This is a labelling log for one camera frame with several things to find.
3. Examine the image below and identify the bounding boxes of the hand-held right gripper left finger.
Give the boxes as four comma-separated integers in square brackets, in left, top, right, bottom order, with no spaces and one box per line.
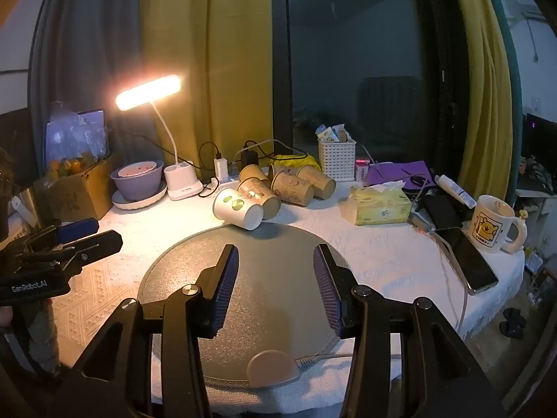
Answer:
[46,244,240,418]

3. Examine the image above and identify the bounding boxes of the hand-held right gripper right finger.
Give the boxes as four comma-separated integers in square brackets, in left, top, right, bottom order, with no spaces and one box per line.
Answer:
[313,244,510,418]

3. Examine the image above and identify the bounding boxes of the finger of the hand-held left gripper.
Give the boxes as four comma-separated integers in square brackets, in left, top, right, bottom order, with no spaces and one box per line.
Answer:
[26,230,124,271]
[17,218,100,250]

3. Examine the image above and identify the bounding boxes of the white cup with green print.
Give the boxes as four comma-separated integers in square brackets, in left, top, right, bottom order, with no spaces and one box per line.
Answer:
[212,188,265,231]

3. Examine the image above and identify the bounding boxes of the cardboard box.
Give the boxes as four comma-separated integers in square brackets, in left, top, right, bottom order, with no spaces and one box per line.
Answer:
[32,152,118,224]

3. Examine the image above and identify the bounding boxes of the round grey mat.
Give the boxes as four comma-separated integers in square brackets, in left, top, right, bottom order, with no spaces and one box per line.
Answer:
[137,222,353,390]

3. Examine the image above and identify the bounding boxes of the white plate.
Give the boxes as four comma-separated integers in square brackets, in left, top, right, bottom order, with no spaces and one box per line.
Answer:
[112,180,168,210]

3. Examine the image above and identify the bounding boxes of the pile of oranges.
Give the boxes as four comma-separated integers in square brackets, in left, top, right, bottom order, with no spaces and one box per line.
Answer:
[48,156,94,176]

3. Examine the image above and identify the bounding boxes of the purple bowl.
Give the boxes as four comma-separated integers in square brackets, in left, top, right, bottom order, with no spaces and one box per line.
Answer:
[110,160,165,202]

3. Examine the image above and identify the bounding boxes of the white textured tablecloth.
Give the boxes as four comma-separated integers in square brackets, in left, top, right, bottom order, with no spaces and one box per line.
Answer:
[9,180,526,418]

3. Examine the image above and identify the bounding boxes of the pink bowl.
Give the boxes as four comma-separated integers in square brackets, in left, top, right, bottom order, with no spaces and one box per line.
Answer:
[117,162,157,178]

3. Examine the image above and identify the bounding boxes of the round white puck device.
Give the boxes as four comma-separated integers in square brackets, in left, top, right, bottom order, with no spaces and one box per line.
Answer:
[246,350,300,387]

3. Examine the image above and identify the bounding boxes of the clear plastic bag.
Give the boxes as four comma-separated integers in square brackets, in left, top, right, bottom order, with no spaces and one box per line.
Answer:
[46,102,109,167]

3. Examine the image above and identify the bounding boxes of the yellow green tissue pack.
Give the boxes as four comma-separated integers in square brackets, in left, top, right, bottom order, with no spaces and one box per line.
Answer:
[349,181,412,226]

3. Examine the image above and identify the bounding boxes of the white desk lamp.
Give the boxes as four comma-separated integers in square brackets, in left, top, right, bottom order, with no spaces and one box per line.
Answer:
[115,74,204,202]

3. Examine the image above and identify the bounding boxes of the white power strip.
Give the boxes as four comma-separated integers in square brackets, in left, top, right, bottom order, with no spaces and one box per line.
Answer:
[202,163,244,189]

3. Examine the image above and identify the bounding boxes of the white plastic basket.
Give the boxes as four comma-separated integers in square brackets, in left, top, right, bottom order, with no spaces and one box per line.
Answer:
[317,137,356,181]

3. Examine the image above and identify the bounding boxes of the yellow plastic bag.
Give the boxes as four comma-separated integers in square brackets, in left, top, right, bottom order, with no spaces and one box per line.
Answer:
[274,153,322,172]

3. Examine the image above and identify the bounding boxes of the purple cloth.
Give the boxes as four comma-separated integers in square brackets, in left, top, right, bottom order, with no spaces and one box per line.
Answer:
[364,161,437,190]

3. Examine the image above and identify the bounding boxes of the black charger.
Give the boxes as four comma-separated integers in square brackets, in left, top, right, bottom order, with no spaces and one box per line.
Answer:
[241,140,260,166]

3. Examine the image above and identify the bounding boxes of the black wallet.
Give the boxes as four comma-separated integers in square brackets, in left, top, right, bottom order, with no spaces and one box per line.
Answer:
[420,194,464,229]

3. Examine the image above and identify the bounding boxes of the black smartphone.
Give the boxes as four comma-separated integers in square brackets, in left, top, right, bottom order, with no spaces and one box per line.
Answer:
[434,227,499,295]

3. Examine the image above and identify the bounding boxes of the bunch of sachets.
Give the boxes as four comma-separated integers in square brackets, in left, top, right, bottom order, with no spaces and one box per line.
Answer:
[315,124,351,144]

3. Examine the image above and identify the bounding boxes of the white tube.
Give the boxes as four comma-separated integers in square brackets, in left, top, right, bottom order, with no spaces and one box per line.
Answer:
[435,174,477,209]

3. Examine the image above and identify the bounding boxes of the white mug with yellow print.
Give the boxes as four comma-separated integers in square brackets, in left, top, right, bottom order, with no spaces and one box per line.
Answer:
[469,195,527,254]

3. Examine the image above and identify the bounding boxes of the grey curtain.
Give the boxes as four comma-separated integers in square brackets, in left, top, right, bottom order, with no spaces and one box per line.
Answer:
[28,0,175,170]

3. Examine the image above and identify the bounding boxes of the black slippers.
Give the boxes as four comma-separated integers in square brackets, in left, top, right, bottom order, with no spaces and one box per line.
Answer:
[500,308,527,336]

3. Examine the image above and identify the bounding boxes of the yellow curtain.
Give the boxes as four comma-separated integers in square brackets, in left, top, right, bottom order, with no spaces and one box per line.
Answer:
[448,0,518,203]
[139,0,279,172]

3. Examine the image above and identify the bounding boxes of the dark monitor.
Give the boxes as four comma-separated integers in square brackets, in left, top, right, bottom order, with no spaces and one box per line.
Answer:
[521,113,557,175]

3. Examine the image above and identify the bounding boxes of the white puck cable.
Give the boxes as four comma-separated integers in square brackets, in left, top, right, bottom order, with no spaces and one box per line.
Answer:
[296,353,356,364]

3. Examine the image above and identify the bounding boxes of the white charging cable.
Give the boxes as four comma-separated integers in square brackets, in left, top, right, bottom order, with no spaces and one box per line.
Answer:
[429,231,468,336]

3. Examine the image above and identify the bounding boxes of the black cable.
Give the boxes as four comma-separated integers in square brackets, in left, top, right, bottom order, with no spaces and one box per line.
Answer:
[198,141,223,196]

